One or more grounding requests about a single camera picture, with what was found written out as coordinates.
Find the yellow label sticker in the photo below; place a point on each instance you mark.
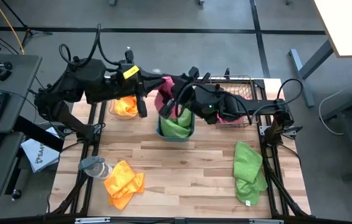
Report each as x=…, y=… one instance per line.
x=131, y=71

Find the black tripod stand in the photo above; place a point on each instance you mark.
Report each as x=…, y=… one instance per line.
x=29, y=32

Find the blue plastic bin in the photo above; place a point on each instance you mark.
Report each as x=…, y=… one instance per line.
x=175, y=139

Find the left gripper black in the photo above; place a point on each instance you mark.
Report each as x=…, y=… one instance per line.
x=138, y=85

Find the pink microfiber towel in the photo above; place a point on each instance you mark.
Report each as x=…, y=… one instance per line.
x=167, y=91
x=230, y=119

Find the black desk support beam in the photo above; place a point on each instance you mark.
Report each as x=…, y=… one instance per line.
x=38, y=133

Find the grey cloth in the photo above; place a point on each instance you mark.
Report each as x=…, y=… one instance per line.
x=97, y=169

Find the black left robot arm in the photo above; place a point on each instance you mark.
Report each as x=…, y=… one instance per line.
x=85, y=74

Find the orange microfiber towel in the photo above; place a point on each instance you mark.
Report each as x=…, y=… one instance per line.
x=119, y=177
x=126, y=106
x=130, y=194

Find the green microfiber towel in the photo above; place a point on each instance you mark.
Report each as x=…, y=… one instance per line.
x=175, y=129
x=252, y=191
x=247, y=160

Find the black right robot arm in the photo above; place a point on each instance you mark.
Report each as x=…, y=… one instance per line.
x=241, y=107

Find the silver metal bracket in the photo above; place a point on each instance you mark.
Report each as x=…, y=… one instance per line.
x=266, y=221
x=92, y=220

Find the white top table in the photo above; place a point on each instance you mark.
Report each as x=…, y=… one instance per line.
x=347, y=25

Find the black aluminium table frame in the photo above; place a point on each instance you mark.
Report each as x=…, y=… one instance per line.
x=150, y=220

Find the grey table leg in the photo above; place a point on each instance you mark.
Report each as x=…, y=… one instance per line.
x=303, y=77

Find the grey computer desk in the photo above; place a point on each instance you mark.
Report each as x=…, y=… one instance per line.
x=10, y=105

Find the white printed booklet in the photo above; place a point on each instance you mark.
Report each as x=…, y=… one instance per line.
x=41, y=152

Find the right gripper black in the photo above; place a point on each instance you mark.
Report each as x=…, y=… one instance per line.
x=188, y=81

